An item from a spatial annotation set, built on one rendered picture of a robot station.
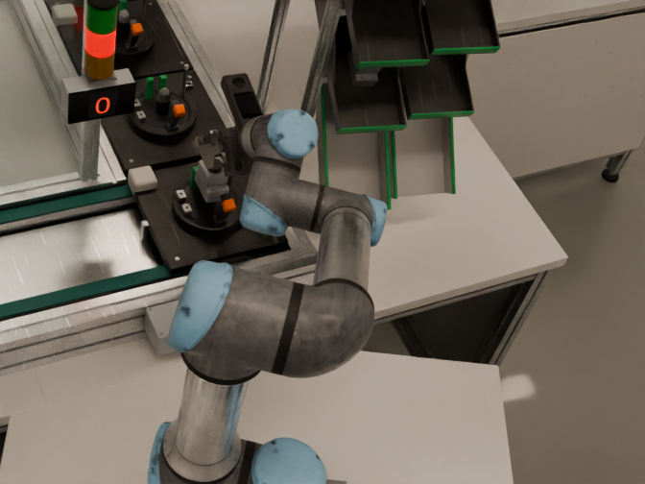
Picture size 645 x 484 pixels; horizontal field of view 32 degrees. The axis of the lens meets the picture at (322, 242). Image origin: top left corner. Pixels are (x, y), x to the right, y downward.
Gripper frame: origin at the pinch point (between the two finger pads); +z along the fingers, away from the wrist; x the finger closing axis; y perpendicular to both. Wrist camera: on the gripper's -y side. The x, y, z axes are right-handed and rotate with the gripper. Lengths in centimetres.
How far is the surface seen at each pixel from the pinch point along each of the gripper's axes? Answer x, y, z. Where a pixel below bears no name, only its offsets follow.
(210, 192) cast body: -1.7, 9.9, 5.8
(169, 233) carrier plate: -9.5, 16.1, 11.6
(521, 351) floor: 110, 80, 86
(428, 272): 42, 36, 9
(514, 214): 69, 29, 15
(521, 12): 110, -16, 55
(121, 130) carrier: -9.2, -5.1, 29.9
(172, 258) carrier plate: -11.0, 20.4, 7.8
